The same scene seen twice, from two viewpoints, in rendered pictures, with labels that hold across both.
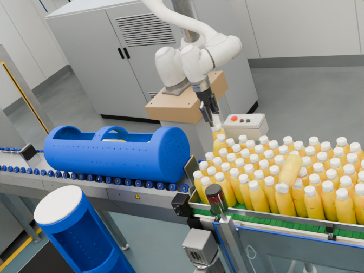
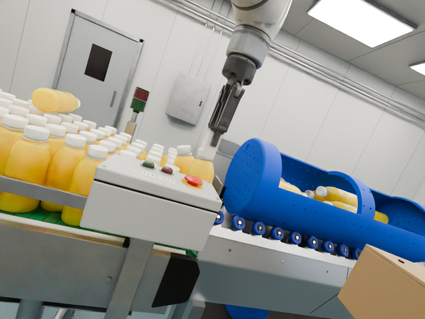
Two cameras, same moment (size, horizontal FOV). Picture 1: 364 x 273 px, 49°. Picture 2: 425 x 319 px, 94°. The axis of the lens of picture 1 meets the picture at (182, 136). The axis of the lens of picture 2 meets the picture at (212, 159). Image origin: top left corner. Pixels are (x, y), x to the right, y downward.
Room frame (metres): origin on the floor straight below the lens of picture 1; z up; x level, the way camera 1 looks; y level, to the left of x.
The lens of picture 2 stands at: (1.97, -0.57, 1.21)
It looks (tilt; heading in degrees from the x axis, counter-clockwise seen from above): 8 degrees down; 123
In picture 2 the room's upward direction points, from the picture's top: 21 degrees clockwise
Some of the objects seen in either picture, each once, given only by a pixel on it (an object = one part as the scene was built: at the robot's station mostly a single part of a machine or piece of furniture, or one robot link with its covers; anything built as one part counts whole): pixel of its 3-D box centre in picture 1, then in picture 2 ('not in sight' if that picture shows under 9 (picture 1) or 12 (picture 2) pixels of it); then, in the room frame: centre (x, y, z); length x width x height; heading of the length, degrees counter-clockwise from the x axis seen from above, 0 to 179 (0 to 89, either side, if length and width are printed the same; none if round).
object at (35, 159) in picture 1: (31, 156); not in sight; (2.52, 1.02, 1.00); 0.10 x 0.04 x 0.15; 139
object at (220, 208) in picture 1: (218, 203); (138, 104); (1.12, -0.03, 1.18); 0.06 x 0.06 x 0.05
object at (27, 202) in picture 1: (30, 206); not in sight; (3.04, 1.50, 0.31); 0.06 x 0.06 x 0.63; 49
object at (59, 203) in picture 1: (58, 203); not in sight; (1.79, 0.75, 1.03); 0.28 x 0.28 x 0.01
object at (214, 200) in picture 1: (215, 194); (141, 95); (1.12, -0.03, 1.23); 0.06 x 0.06 x 0.04
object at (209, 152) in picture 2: (216, 119); (211, 145); (1.70, -0.19, 1.17); 0.03 x 0.01 x 0.07; 48
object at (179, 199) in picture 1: (183, 205); not in sight; (1.46, 0.12, 0.95); 0.10 x 0.07 x 0.10; 139
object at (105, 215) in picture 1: (109, 221); not in sight; (2.39, 0.76, 0.31); 0.06 x 0.06 x 0.63; 49
